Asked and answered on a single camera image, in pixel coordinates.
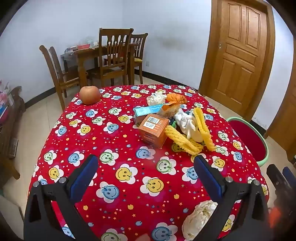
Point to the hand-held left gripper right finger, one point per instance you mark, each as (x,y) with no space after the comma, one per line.
(208,180)

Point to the orange snack packet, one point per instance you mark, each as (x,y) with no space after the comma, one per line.
(170,111)

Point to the red smiley flower tablecloth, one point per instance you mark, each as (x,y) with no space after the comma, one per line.
(129,162)

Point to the wooden chair with yellow cushion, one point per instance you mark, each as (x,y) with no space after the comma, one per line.
(137,53)

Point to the green basin with red inside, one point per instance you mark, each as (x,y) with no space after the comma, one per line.
(251,139)

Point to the pink and blue object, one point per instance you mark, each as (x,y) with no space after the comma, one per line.
(3,99)

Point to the yellow chenille strips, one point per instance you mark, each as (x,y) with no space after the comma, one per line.
(182,140)

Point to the teal and white box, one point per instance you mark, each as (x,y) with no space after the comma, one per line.
(148,110)

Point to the green toy with striped cap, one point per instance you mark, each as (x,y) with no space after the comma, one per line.
(172,122)

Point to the tall wooden slat-back chair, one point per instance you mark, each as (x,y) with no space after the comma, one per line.
(111,58)

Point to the red container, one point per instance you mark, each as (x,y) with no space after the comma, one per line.
(83,47)

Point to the white tissue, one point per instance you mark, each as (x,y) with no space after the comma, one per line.
(157,98)

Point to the large white paper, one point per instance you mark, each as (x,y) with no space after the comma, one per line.
(198,219)

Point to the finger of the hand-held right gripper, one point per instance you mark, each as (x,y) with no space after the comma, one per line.
(276,177)
(289,174)

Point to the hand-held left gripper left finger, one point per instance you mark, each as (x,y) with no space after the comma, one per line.
(83,179)

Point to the wooden panel door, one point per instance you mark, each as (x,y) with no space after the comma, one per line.
(240,51)

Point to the white plastic bag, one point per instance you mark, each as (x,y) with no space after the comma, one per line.
(187,125)

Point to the wooden dining table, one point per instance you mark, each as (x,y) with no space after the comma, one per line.
(87,54)

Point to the grey cloth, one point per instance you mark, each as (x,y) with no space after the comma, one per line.
(69,58)

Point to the wooden chair with armrests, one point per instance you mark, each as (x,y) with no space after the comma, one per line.
(60,76)

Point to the orange cardboard box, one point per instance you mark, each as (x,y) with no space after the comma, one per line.
(153,131)

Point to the wooden side door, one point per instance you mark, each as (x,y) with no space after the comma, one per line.
(283,120)

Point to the dark wooden bench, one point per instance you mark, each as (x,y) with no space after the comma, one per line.
(10,129)

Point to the orange plastic bag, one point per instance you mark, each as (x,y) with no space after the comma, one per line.
(177,98)

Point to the red apple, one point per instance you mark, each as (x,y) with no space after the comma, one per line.
(90,95)

